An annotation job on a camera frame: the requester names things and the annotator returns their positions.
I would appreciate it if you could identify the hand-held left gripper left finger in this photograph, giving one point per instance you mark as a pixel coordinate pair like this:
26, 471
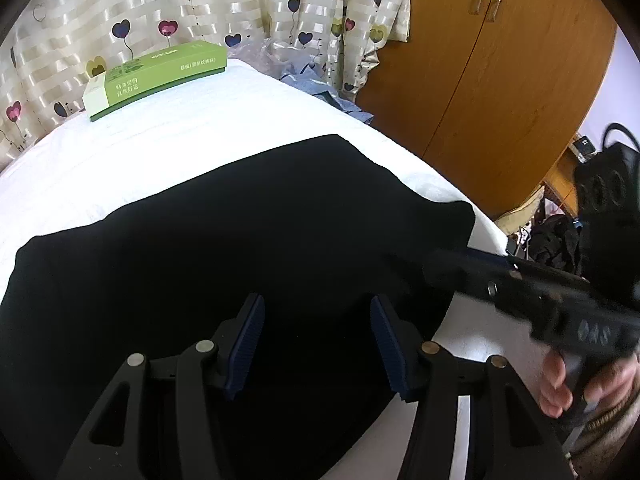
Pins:
245, 345

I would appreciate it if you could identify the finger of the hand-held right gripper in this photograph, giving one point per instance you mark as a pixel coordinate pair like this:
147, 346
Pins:
480, 275

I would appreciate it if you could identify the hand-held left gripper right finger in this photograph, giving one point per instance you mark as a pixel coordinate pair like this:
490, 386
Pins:
390, 350

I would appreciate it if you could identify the black pants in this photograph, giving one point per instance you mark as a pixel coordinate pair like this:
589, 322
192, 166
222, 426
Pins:
200, 260

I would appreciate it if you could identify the person's right forearm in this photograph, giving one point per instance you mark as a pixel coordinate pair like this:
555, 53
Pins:
610, 430

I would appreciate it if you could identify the person's right hand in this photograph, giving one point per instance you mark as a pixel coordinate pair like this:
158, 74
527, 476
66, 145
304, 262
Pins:
554, 385

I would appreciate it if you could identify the dark clothes pile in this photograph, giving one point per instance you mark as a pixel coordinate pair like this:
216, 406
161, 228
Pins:
550, 240

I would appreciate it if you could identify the brown wooden wardrobe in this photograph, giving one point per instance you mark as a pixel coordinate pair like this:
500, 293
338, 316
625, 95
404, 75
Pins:
475, 85

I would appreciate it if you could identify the blue cloth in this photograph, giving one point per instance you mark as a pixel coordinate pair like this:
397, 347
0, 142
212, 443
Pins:
310, 82

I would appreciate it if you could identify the green cardboard box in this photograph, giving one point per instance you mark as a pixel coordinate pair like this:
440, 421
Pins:
160, 72

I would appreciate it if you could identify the clear plastic bag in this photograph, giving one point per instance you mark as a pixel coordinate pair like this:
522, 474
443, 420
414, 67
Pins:
260, 57

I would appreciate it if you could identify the cream heart print curtain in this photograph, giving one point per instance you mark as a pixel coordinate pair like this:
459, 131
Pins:
225, 0

